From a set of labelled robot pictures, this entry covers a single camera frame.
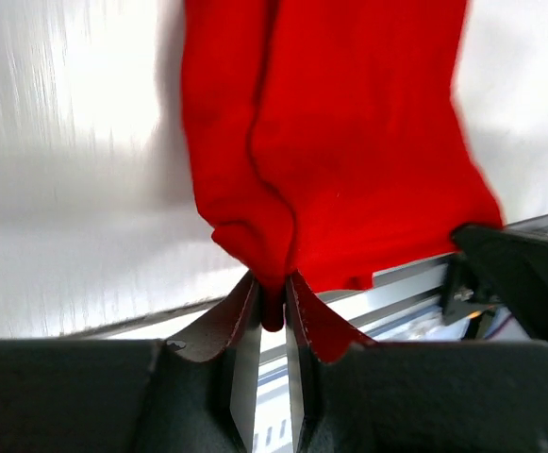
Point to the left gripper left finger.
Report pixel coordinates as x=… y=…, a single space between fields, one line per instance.
x=193 y=392

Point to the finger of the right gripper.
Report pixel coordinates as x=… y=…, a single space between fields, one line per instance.
x=514 y=264

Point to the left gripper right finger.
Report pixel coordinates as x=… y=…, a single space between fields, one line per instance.
x=350 y=393

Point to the red t shirt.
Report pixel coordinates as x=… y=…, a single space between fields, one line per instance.
x=323 y=138

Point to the white slotted cable duct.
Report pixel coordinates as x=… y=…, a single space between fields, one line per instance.
x=272 y=431

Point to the aluminium mounting rail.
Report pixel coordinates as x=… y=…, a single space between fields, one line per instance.
x=403 y=289

